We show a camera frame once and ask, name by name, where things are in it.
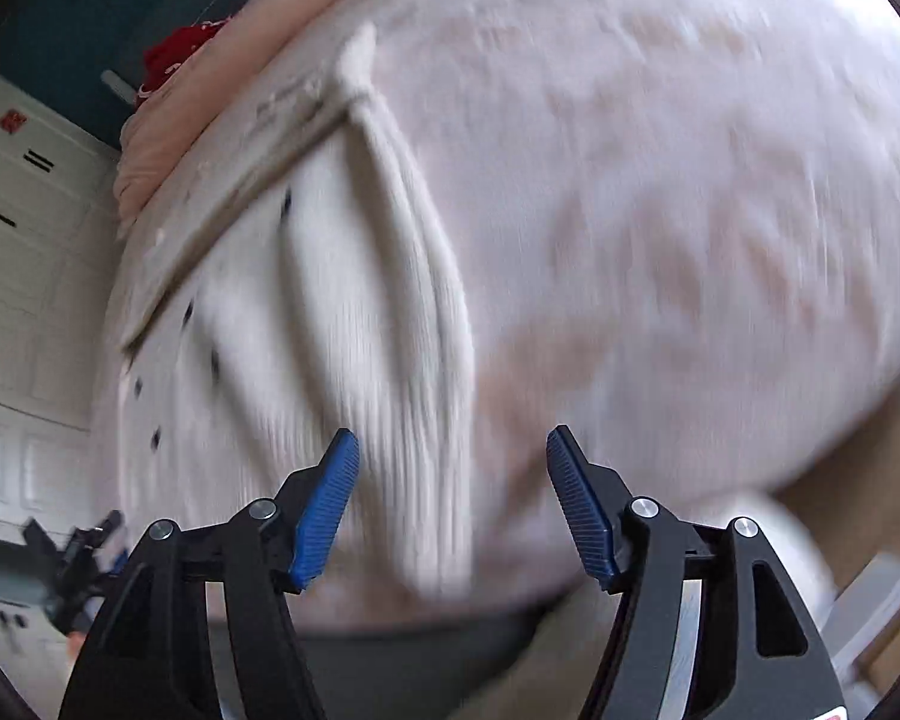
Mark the cream knit sweater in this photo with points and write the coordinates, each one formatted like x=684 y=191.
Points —
x=330 y=315

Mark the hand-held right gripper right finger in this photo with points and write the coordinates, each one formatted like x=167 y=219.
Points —
x=577 y=511

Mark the pink duvet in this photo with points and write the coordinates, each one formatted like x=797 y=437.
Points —
x=195 y=112

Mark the pink floral bed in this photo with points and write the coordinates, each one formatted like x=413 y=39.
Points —
x=682 y=202

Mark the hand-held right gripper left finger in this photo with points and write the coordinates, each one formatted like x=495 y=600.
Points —
x=322 y=511

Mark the red wardrobe sticker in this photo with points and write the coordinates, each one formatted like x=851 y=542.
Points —
x=11 y=121

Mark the red cloth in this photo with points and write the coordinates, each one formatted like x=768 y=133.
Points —
x=180 y=52

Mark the light grey furniture piece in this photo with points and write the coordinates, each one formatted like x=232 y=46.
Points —
x=874 y=592

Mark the white wardrobe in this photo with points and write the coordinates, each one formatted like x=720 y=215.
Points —
x=37 y=277

